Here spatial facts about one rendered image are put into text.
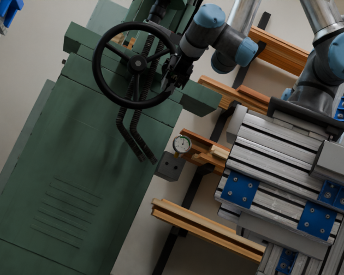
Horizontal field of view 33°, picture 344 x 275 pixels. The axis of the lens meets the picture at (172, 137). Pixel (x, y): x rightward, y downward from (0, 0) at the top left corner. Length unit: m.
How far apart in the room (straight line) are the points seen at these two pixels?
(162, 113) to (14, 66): 2.69
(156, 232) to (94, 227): 2.49
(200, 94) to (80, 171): 0.51
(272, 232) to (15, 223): 0.84
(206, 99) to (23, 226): 0.77
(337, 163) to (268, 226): 0.33
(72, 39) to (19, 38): 2.63
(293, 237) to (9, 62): 3.28
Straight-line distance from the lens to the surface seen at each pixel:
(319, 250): 1.77
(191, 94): 2.08
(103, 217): 1.99
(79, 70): 2.04
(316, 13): 1.67
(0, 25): 2.93
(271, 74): 4.81
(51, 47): 4.64
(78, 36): 2.07
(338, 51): 1.62
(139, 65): 1.86
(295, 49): 4.37
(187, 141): 1.99
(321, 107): 1.71
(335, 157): 1.55
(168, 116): 2.05
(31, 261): 2.00
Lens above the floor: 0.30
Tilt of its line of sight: 11 degrees up
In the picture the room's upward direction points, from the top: 24 degrees clockwise
